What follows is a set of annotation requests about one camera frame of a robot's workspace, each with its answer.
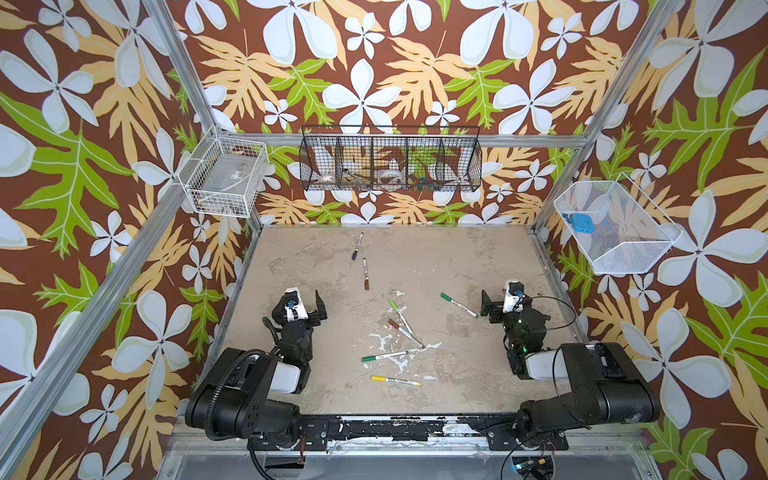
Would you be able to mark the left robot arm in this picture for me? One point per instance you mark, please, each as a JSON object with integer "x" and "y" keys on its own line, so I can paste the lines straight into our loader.
{"x": 232, "y": 401}

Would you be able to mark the brown capped thin marker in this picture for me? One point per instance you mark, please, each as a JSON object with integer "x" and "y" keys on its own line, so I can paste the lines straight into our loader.
{"x": 366, "y": 274}

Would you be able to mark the dark green capped marker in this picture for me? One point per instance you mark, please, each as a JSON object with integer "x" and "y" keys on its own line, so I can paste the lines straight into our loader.
{"x": 459, "y": 305}

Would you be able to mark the white wire basket left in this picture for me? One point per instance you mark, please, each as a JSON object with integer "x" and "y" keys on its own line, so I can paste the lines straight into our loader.
{"x": 224, "y": 174}

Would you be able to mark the white mesh basket right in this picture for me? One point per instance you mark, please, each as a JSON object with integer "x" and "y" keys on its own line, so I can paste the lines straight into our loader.
{"x": 632, "y": 232}

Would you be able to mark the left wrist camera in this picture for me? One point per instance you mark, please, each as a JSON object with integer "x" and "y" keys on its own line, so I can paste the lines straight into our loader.
{"x": 293, "y": 306}

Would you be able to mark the black wire basket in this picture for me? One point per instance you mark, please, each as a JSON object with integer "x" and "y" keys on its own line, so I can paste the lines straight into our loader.
{"x": 391, "y": 158}

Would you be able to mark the blue capped marker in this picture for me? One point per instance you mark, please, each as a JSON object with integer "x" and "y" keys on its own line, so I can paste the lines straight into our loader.
{"x": 357, "y": 246}

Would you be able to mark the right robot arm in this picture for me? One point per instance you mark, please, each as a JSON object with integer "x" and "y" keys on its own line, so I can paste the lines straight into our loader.
{"x": 605, "y": 385}

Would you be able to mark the blue object in basket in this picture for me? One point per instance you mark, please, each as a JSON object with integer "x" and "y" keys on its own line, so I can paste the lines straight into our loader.
{"x": 581, "y": 223}

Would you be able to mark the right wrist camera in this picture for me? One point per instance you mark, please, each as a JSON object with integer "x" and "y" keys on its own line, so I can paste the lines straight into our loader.
{"x": 514, "y": 297}

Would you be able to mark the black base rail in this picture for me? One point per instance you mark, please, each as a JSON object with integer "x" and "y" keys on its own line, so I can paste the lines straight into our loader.
{"x": 315, "y": 433}

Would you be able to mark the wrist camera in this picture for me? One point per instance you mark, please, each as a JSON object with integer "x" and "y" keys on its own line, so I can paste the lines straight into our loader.
{"x": 293, "y": 306}
{"x": 514, "y": 297}

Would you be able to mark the yellow capped marker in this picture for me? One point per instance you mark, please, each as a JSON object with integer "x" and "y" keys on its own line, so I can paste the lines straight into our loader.
{"x": 384, "y": 379}

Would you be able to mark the light green capped marker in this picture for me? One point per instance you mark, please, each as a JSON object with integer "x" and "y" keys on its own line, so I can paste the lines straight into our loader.
{"x": 401, "y": 317}

